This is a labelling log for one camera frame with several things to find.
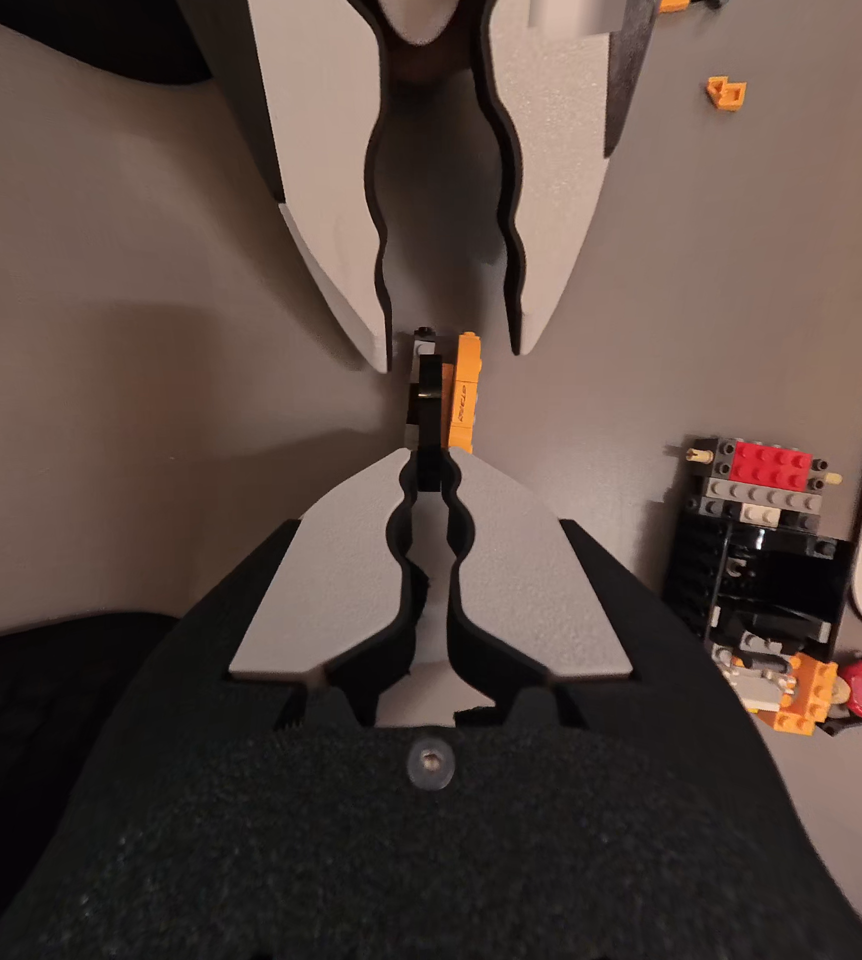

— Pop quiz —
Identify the orange and black brick assembly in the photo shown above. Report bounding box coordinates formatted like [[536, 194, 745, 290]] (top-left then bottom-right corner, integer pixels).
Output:
[[401, 325, 487, 456]]

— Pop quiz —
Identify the grey desk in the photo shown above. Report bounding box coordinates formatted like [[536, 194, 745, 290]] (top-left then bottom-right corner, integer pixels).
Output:
[[0, 0, 862, 960]]

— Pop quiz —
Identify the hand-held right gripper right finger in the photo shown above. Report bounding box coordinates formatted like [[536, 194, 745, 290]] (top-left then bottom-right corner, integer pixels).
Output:
[[442, 447, 635, 684]]

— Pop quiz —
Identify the small orange bracket brick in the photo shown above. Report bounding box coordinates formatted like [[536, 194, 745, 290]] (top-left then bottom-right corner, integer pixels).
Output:
[[704, 75, 749, 114]]

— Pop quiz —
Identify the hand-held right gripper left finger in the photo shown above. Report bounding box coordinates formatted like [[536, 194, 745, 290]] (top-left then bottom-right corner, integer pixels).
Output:
[[228, 447, 421, 685]]

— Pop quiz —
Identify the black brick car chassis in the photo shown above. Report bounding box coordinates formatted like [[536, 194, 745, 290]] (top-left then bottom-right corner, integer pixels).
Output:
[[662, 433, 857, 738]]

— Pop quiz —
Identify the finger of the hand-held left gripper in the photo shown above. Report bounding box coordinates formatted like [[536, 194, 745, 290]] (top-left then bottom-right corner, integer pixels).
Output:
[[249, 0, 396, 375], [478, 0, 631, 357]]

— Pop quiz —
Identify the person's left forearm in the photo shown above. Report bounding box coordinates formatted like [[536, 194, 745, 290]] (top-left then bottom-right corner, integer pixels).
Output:
[[0, 0, 213, 90]]

